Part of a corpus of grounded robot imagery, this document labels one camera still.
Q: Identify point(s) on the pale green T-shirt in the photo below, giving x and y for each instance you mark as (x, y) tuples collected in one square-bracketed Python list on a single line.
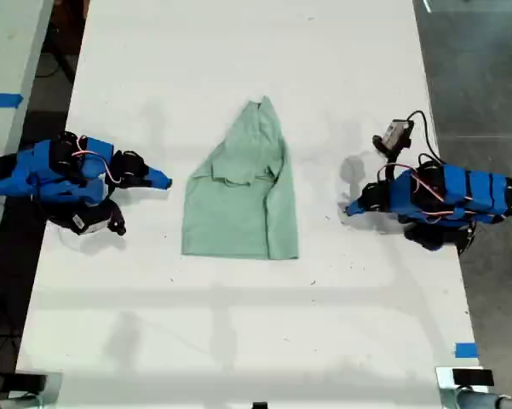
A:
[(238, 204)]

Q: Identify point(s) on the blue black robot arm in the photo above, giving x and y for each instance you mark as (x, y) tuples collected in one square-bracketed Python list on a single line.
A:
[(51, 170), (473, 191)]

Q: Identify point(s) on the small black box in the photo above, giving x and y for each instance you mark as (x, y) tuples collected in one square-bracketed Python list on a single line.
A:
[(30, 381), (473, 378)]

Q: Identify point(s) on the short blue tape strip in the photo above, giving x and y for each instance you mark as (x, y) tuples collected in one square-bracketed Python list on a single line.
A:
[(466, 350)]

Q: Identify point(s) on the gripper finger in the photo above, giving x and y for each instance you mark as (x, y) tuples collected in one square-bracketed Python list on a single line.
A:
[(153, 174), (366, 209), (364, 198), (153, 184)]

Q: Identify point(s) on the short black camera stalk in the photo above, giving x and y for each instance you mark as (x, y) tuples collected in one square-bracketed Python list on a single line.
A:
[(391, 164), (111, 206)]

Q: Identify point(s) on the metal table bracket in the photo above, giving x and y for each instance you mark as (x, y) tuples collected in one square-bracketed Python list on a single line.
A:
[(444, 383)]

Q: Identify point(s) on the long blue tape strip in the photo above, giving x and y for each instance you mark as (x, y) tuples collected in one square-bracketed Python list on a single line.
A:
[(2, 100)]

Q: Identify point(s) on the black camera box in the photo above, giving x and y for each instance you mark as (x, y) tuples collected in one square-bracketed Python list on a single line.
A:
[(394, 134), (89, 223)]

